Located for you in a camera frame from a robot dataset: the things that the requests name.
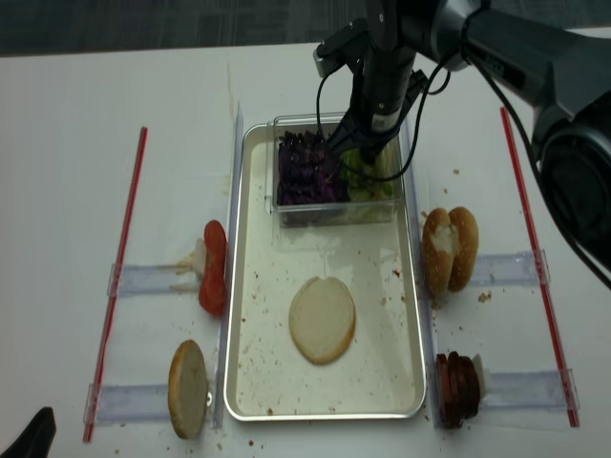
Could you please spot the tomato slices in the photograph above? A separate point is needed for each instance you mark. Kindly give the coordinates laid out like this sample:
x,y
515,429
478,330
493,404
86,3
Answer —
x,y
212,287

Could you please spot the sesame bun outer right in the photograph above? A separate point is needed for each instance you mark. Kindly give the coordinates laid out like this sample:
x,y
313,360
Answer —
x,y
465,255

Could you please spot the clear rail holder upper right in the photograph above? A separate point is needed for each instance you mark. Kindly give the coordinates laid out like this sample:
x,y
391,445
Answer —
x,y
527,268

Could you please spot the red strip left side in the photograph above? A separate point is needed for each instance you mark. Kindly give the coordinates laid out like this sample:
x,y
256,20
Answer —
x,y
93,396

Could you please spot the white pusher block patties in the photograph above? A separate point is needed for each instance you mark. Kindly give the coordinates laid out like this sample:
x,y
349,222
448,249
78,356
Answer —
x,y
481,374

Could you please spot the green lettuce in container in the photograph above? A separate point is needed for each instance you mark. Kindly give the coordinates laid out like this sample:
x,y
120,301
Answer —
x,y
370,201

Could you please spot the meat patties stack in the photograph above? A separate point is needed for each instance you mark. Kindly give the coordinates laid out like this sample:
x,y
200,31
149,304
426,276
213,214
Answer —
x,y
458,387

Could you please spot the black object bottom left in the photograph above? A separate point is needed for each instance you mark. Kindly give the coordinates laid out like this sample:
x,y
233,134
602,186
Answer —
x,y
36,439

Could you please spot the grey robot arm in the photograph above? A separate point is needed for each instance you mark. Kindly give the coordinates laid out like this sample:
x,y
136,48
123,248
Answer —
x,y
563,76

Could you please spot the clear long divider right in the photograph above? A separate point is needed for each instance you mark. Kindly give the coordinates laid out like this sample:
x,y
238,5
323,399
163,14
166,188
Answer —
x,y
424,299

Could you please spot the metal tray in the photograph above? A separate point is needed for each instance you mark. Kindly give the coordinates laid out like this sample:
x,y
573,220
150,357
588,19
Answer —
x,y
381,375

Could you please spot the bun half standing left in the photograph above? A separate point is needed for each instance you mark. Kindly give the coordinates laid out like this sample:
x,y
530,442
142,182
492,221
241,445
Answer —
x,y
187,390

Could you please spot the clear rail holder lower left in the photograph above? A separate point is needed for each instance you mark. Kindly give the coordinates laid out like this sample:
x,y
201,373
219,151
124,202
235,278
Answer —
x,y
122,404

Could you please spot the clear salad container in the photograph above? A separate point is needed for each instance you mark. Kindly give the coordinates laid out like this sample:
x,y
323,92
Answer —
x,y
313,214

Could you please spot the purple cabbage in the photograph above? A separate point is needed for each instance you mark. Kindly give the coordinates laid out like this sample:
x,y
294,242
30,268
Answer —
x,y
307,174

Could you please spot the sesame bun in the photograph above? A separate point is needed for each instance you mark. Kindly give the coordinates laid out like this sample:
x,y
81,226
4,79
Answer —
x,y
438,250
465,255

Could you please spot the clear rail holder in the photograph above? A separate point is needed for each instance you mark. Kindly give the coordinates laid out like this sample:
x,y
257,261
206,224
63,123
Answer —
x,y
527,268
546,390
132,280
122,404

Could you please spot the bun base on tray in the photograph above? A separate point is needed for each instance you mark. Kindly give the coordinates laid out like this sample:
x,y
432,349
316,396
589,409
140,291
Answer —
x,y
322,319

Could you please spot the clear rail holder lower right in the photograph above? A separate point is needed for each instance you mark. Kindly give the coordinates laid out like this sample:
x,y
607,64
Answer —
x,y
546,390

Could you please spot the sesame bun inner right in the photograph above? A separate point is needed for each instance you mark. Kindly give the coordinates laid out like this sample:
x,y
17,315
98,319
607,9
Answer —
x,y
438,250

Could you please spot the red strip right side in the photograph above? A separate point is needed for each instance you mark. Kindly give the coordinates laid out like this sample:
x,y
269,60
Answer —
x,y
571,399

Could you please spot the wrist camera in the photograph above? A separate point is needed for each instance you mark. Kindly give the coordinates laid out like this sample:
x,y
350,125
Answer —
x,y
345,47

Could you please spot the clear rail holder upper left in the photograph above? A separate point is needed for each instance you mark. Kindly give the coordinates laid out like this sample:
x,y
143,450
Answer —
x,y
132,280

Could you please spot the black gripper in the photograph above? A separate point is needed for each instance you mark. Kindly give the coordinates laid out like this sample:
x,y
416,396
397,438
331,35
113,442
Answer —
x,y
396,30

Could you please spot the red strip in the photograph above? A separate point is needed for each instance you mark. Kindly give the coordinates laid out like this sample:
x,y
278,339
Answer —
x,y
571,399
93,396

